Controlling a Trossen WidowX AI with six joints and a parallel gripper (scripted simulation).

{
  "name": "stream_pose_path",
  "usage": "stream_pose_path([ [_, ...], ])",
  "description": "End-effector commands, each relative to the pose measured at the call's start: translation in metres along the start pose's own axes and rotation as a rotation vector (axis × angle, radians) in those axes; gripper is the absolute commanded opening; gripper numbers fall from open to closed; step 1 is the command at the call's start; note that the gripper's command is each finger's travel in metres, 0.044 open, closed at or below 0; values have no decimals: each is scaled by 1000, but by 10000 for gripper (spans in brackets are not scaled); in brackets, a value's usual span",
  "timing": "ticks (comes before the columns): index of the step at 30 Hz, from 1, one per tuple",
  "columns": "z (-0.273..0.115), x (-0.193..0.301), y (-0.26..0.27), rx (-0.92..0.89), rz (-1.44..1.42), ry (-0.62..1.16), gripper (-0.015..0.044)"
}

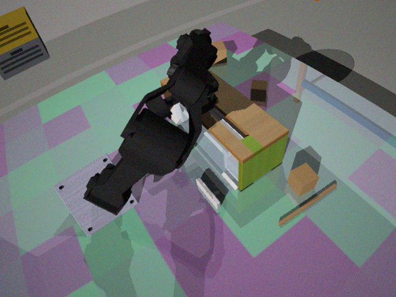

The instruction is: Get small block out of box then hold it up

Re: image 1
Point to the brown flat bar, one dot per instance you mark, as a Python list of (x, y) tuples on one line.
[(299, 210)]

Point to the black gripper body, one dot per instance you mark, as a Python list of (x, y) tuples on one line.
[(161, 106)]

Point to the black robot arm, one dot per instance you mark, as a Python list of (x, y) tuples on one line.
[(151, 144)]

